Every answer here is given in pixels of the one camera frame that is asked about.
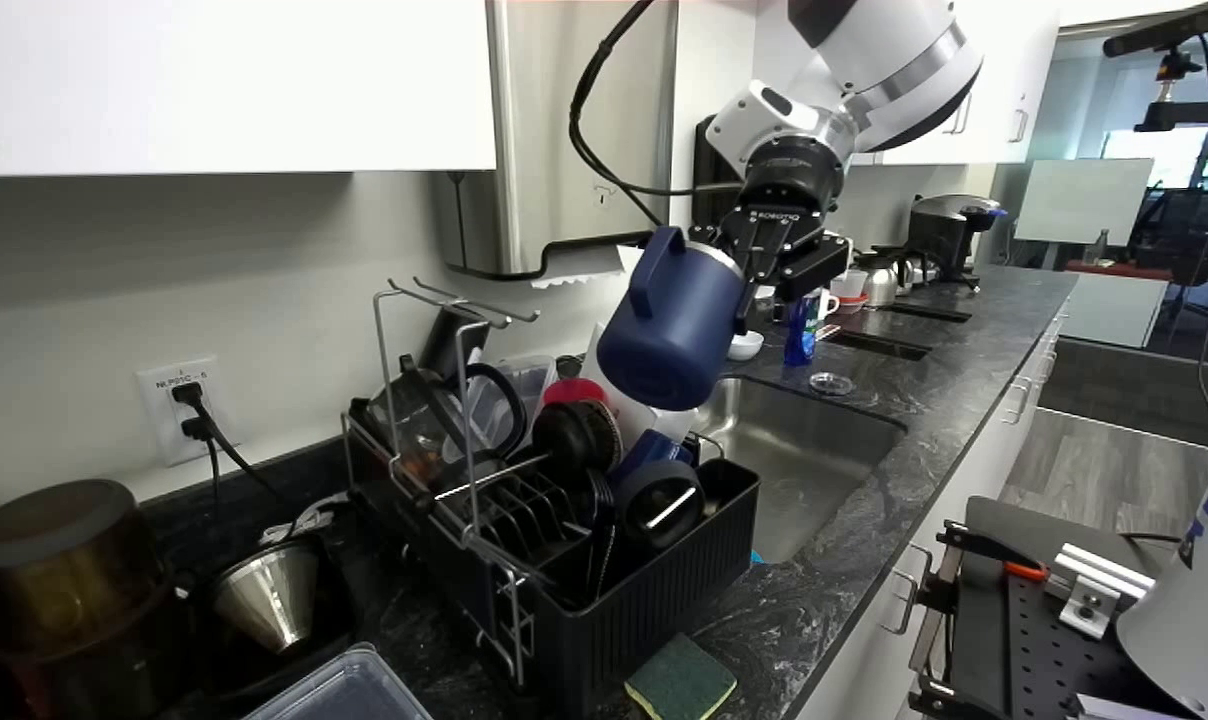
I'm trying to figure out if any dark blue steel mug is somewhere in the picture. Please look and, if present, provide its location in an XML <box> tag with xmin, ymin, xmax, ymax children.
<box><xmin>597</xmin><ymin>227</ymin><xmax>744</xmax><ymax>414</ymax></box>

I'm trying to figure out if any black power cord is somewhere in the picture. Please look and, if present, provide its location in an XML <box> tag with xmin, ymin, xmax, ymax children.
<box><xmin>168</xmin><ymin>382</ymin><xmax>288</xmax><ymax>498</ymax></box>

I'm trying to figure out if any steel paper towel dispenser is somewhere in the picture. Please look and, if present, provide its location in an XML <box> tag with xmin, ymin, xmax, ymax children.
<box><xmin>437</xmin><ymin>0</ymin><xmax>679</xmax><ymax>279</ymax></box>

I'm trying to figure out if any black soap dispenser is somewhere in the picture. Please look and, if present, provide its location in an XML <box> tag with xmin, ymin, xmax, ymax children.
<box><xmin>691</xmin><ymin>121</ymin><xmax>740</xmax><ymax>243</ymax></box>

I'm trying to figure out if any stainless steel sink basin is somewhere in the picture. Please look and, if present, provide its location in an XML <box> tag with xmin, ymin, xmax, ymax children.
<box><xmin>691</xmin><ymin>375</ymin><xmax>905</xmax><ymax>566</ymax></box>

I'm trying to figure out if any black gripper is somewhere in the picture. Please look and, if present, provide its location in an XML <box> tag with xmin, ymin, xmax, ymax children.
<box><xmin>728</xmin><ymin>175</ymin><xmax>854</xmax><ymax>300</ymax></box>

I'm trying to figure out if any white upper cabinet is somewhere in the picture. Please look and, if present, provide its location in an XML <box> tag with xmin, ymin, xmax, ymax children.
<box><xmin>0</xmin><ymin>0</ymin><xmax>497</xmax><ymax>175</ymax></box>

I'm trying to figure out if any clear plastic container lid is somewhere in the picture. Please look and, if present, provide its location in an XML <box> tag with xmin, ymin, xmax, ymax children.
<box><xmin>243</xmin><ymin>643</ymin><xmax>432</xmax><ymax>720</ymax></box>

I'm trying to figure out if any steel cone coffee dripper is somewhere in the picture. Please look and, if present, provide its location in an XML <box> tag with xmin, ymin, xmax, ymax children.
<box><xmin>211</xmin><ymin>541</ymin><xmax>320</xmax><ymax>652</ymax></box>

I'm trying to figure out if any white wall outlet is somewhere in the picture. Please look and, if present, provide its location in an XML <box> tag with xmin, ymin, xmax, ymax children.
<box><xmin>135</xmin><ymin>356</ymin><xmax>222</xmax><ymax>464</ymax></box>

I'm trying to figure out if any brown metal pot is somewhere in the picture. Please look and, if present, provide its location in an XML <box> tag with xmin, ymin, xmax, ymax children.
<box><xmin>0</xmin><ymin>482</ymin><xmax>191</xmax><ymax>720</ymax></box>

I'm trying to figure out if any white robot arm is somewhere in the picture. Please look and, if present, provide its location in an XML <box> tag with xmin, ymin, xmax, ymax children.
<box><xmin>699</xmin><ymin>0</ymin><xmax>986</xmax><ymax>300</ymax></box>

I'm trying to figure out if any silver aluminium bracket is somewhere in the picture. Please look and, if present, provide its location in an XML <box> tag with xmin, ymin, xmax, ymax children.
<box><xmin>1050</xmin><ymin>543</ymin><xmax>1158</xmax><ymax>641</ymax></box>

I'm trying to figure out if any green yellow sponge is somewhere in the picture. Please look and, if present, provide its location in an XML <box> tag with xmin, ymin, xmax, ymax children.
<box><xmin>626</xmin><ymin>638</ymin><xmax>737</xmax><ymax>720</ymax></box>

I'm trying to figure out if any white bowl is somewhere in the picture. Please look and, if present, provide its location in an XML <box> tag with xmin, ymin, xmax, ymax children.
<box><xmin>728</xmin><ymin>327</ymin><xmax>763</xmax><ymax>364</ymax></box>

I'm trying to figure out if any black mug in rack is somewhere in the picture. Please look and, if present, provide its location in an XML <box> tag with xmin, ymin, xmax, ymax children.
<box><xmin>612</xmin><ymin>434</ymin><xmax>705</xmax><ymax>552</ymax></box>

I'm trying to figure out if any orange handled tool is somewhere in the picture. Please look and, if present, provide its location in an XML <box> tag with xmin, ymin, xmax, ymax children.
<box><xmin>937</xmin><ymin>520</ymin><xmax>1054</xmax><ymax>585</ymax></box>

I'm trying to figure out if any blue dish soap bottle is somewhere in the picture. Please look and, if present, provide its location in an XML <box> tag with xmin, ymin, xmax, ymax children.
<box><xmin>786</xmin><ymin>300</ymin><xmax>816</xmax><ymax>370</ymax></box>

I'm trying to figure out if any black dish rack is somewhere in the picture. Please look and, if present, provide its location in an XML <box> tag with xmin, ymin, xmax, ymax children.
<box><xmin>345</xmin><ymin>276</ymin><xmax>757</xmax><ymax>720</ymax></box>

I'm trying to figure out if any black round lid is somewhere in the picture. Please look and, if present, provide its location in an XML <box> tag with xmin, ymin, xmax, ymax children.
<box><xmin>534</xmin><ymin>399</ymin><xmax>622</xmax><ymax>474</ymax></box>

